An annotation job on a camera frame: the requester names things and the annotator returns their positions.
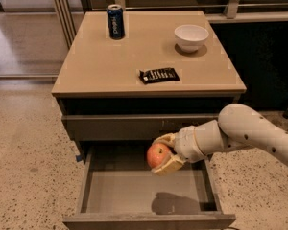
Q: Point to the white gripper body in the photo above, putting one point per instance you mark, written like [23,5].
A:
[184,143]

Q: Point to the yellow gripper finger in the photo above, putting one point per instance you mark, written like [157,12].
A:
[170,164]
[166,139]

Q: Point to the red apple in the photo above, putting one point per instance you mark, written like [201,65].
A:
[156,153]

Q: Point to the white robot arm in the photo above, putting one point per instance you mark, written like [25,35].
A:
[237,127]

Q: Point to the grey drawer cabinet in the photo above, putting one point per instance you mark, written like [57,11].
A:
[116,96]

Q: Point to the black snack bar wrapper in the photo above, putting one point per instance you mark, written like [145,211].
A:
[158,75]

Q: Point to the blue tape piece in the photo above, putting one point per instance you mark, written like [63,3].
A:
[79,158]

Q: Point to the white ceramic bowl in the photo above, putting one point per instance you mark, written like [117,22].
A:
[190,38]

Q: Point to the blue soda can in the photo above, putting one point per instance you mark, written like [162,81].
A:
[115,21]

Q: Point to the metal window frame rail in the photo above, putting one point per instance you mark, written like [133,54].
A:
[66,20]

